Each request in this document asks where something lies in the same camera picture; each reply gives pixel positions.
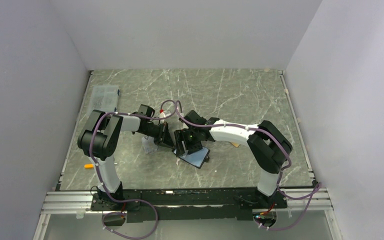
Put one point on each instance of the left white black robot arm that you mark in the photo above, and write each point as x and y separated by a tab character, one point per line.
99	138

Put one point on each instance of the silver credit card stack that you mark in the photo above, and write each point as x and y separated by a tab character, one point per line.
149	144

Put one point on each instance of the aluminium frame rail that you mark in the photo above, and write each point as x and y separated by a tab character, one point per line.
79	202

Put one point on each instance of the clear plastic screw box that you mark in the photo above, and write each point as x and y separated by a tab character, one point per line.
104	98

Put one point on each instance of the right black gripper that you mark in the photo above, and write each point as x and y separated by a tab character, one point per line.
179	137

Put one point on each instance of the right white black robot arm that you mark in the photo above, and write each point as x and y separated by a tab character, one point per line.
268	145

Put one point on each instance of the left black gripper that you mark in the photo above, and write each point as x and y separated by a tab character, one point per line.
166	138

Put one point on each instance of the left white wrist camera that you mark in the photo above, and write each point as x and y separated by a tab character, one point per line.
164	114

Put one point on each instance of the black leather card holder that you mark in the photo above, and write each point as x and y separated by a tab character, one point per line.
196	159

